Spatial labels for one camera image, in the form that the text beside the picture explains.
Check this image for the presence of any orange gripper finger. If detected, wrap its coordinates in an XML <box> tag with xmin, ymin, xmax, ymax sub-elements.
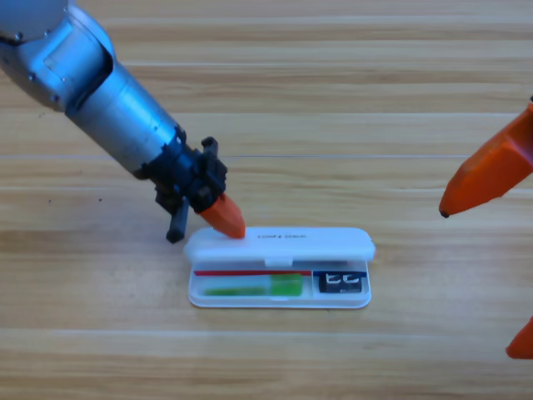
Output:
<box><xmin>505</xmin><ymin>315</ymin><xmax>533</xmax><ymax>360</ymax></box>
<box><xmin>439</xmin><ymin>102</ymin><xmax>533</xmax><ymax>219</ymax></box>

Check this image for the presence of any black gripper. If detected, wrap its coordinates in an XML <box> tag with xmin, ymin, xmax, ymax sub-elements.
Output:
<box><xmin>143</xmin><ymin>128</ymin><xmax>247</xmax><ymax>246</ymax></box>

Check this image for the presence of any green and white pen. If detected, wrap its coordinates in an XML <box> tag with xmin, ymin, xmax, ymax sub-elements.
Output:
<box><xmin>202</xmin><ymin>272</ymin><xmax>304</xmax><ymax>298</ymax></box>

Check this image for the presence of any white plastic pencil case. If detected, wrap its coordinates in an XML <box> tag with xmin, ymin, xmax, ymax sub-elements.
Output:
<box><xmin>183</xmin><ymin>226</ymin><xmax>376</xmax><ymax>310</ymax></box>

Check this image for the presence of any black eraser white print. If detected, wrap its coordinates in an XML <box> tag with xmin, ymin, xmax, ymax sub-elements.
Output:
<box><xmin>317</xmin><ymin>271</ymin><xmax>364</xmax><ymax>294</ymax></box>

